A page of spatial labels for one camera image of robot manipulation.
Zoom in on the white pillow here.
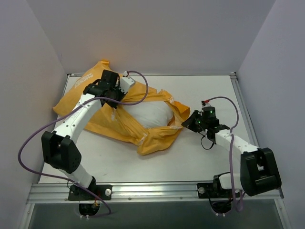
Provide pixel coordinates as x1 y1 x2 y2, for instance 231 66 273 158
123 101 174 128

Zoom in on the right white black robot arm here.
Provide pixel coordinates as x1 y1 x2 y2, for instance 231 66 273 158
182 106 282 197

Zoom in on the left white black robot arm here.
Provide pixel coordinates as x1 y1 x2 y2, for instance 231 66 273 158
41 70 135 200

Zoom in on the thin black cable loop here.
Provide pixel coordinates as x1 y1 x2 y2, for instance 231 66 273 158
200 133 216 150

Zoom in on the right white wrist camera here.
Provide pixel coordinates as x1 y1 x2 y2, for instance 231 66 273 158
201 100 211 110

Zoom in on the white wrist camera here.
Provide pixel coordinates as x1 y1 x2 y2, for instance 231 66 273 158
120 71 135 94
201 100 211 110

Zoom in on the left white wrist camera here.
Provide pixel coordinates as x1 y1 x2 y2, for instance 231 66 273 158
120 71 135 94

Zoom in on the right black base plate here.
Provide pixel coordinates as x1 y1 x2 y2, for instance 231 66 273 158
197 182 233 199

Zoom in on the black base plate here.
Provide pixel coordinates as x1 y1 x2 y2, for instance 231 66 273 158
197 182 233 199
68 185 112 201

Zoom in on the aluminium front rail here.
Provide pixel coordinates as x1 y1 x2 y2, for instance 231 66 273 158
26 178 284 205

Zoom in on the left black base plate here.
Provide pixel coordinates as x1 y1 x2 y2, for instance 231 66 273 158
68 185 112 201

